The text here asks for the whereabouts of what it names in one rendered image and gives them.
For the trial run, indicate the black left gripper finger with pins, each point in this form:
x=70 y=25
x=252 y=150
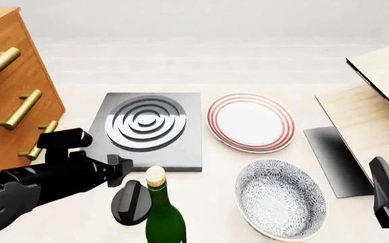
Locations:
x=124 y=164

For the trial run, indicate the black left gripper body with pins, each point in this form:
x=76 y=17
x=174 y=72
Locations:
x=116 y=176

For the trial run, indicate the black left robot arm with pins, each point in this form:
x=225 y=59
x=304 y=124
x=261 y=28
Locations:
x=46 y=182

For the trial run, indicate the round black stove knob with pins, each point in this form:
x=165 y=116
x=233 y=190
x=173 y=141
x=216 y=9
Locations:
x=130 y=202

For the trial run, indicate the flat black stove plate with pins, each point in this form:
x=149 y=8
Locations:
x=187 y=131

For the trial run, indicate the green glass bottle with cork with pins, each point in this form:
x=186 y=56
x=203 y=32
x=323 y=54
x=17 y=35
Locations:
x=164 y=217

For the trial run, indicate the grey patterned bowl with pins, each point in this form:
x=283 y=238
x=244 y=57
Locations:
x=279 y=200

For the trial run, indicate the wooden cabinet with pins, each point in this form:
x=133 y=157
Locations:
x=42 y=91

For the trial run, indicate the white plate with red rings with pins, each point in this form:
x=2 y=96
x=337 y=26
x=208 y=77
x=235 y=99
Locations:
x=252 y=121

